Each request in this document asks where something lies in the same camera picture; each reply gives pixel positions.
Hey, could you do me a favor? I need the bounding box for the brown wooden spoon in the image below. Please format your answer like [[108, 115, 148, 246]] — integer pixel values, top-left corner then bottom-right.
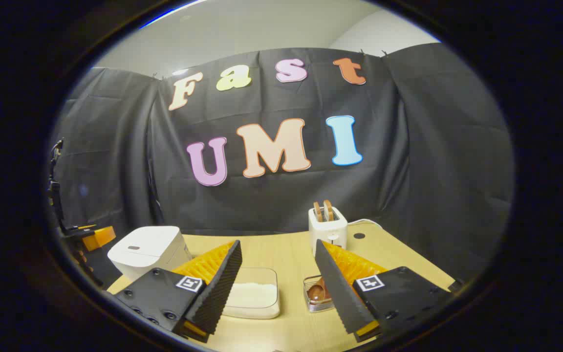
[[307, 277, 331, 301]]

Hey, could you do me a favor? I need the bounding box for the white rice cooker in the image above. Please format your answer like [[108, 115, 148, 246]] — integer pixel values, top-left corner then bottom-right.
[[108, 226, 193, 282]]

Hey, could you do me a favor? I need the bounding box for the black backdrop cloth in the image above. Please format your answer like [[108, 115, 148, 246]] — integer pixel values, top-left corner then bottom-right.
[[49, 43, 515, 284]]

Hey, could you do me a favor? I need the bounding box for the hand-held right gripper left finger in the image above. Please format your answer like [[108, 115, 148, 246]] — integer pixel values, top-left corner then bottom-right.
[[114, 240, 243, 343]]

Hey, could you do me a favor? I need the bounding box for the white power cable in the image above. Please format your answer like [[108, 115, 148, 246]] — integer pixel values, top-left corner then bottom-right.
[[347, 219, 384, 230]]

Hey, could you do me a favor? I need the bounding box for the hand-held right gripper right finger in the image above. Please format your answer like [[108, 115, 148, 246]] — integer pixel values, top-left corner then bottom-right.
[[315, 240, 458, 343]]

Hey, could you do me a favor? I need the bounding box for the white toaster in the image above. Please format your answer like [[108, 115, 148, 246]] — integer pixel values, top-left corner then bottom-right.
[[308, 205, 348, 257]]

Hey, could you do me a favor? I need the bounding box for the white rice heap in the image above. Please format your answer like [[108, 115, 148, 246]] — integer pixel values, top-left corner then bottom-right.
[[225, 283, 278, 308]]

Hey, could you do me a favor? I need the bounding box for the clear plastic container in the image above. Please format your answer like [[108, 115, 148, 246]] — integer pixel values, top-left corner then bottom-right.
[[223, 267, 281, 319]]

